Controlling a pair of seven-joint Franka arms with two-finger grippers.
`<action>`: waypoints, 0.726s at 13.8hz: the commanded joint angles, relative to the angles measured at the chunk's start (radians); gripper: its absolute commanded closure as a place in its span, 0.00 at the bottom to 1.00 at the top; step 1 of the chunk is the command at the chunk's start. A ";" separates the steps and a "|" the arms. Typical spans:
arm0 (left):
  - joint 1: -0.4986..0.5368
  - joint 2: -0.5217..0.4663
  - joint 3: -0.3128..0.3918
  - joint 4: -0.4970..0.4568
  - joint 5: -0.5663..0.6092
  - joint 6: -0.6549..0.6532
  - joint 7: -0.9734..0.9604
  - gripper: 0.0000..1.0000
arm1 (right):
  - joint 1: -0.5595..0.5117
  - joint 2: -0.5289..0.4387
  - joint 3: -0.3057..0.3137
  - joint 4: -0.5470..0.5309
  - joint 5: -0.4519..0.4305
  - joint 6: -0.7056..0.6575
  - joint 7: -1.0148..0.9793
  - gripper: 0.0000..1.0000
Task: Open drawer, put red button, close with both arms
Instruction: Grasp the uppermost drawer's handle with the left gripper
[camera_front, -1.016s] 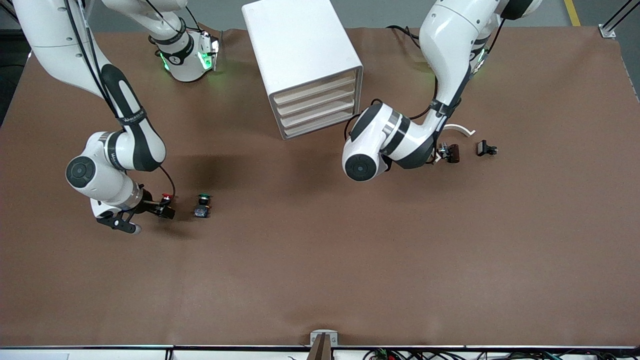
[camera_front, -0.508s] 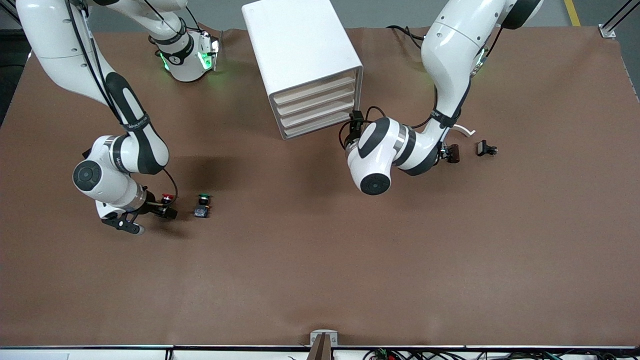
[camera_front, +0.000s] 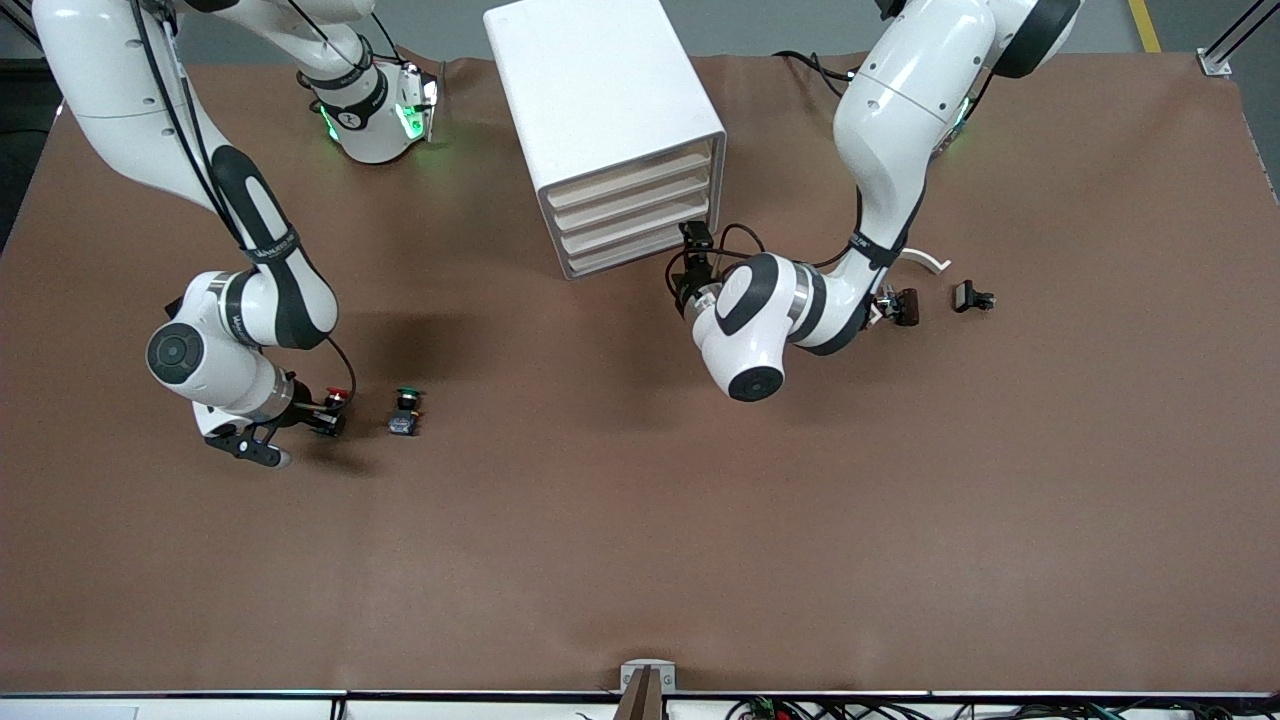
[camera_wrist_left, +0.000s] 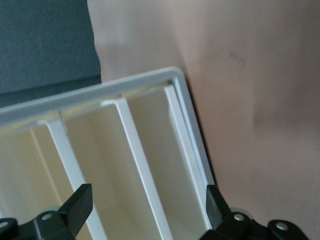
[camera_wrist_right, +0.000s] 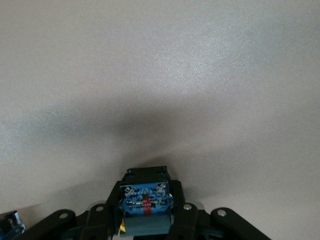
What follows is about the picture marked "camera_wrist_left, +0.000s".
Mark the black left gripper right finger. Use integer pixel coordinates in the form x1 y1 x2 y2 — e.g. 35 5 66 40
199 184 268 240

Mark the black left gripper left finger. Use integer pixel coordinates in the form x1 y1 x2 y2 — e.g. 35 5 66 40
18 183 94 240

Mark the white drawer cabinet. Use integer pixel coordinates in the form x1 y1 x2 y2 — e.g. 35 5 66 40
0 66 216 240

